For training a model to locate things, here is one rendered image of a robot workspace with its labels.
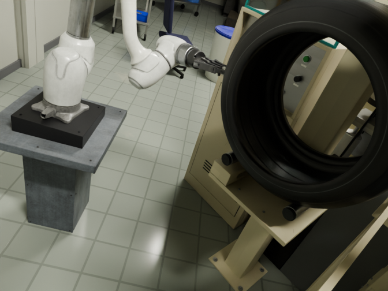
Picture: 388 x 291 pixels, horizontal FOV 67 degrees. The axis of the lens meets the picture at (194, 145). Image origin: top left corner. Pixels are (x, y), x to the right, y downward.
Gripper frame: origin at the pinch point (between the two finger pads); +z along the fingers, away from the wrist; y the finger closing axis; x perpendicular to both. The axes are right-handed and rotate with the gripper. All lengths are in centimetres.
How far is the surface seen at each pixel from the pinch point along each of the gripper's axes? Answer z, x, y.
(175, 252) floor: -13, 113, 5
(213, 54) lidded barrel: -194, 52, 210
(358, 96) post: 37.4, -2.3, 26.1
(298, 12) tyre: 26.1, -25.0, -12.4
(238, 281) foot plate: 22, 117, 25
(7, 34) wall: -244, 43, -13
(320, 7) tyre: 31.2, -26.9, -11.9
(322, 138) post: 32.0, 17.3, 26.1
